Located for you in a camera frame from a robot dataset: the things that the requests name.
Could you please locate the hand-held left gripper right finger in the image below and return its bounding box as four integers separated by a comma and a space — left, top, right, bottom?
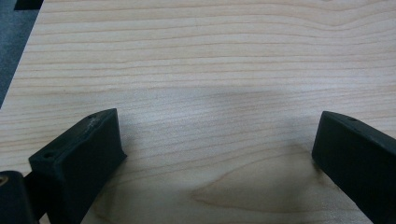
311, 110, 396, 224

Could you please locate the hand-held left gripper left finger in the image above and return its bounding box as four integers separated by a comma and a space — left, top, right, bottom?
28, 107, 128, 224

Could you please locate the black floor stand base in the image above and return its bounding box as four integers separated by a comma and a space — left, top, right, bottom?
13, 0, 45, 11

